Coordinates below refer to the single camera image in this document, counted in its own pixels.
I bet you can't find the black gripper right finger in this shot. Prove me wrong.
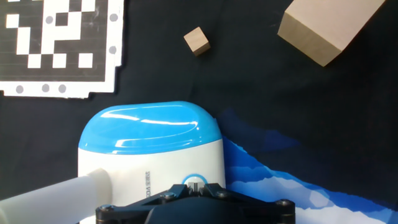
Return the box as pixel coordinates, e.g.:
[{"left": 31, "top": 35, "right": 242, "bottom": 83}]
[{"left": 198, "top": 182, "right": 296, "bottom": 224}]

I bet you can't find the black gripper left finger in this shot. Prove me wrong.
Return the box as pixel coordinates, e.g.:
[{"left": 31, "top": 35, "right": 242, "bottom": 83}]
[{"left": 95, "top": 183, "right": 196, "bottom": 224}]

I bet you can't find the blue and white desk lamp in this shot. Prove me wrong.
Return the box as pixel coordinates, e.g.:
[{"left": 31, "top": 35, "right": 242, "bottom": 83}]
[{"left": 0, "top": 100, "right": 227, "bottom": 224}]

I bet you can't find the blue mountain print mat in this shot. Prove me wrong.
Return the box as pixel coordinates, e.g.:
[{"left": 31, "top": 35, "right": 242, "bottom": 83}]
[{"left": 217, "top": 108, "right": 398, "bottom": 224}]

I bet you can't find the black table cloth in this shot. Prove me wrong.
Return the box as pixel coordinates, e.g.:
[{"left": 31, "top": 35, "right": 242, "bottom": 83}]
[{"left": 0, "top": 0, "right": 398, "bottom": 224}]

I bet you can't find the tiny wooden cube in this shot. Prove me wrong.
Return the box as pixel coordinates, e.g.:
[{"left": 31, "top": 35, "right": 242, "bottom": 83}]
[{"left": 183, "top": 26, "right": 211, "bottom": 57}]

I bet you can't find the black white fiducial marker board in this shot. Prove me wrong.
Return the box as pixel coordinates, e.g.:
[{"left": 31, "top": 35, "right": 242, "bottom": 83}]
[{"left": 0, "top": 0, "right": 125, "bottom": 100}]

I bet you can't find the large wooden cube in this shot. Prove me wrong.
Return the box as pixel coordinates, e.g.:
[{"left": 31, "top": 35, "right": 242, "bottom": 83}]
[{"left": 277, "top": 0, "right": 386, "bottom": 68}]

